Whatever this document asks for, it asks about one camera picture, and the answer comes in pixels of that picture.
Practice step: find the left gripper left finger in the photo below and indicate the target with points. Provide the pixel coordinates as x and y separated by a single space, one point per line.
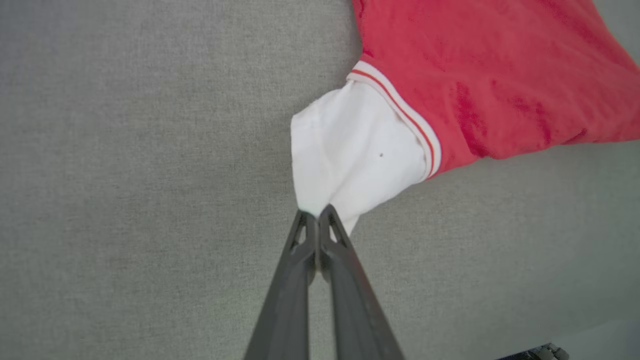
287 300

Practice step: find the grey fabric sofa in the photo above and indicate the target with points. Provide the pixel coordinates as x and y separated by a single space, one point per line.
140 165

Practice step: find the red and white garment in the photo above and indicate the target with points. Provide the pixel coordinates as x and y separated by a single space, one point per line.
475 75

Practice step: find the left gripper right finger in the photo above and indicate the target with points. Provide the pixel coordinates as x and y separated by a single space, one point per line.
357 305

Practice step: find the small grey metal part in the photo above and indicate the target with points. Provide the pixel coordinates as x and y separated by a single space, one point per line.
542 353

